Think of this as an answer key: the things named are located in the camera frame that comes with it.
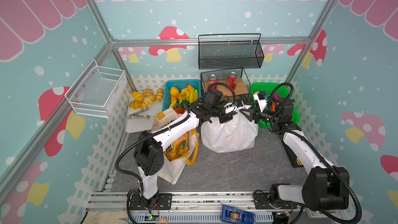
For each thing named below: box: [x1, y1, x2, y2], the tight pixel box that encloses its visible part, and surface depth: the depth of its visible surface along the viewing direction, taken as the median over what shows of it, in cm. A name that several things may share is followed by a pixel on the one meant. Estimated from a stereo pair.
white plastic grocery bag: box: [200, 110, 259, 153], surface depth 87 cm
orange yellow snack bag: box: [164, 132, 190, 162], surface depth 83 cm
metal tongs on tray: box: [126, 100, 163, 120], surface depth 111 cm
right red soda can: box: [226, 71, 239, 91], surface depth 94 cm
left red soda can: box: [207, 74, 219, 90], surface depth 93 cm
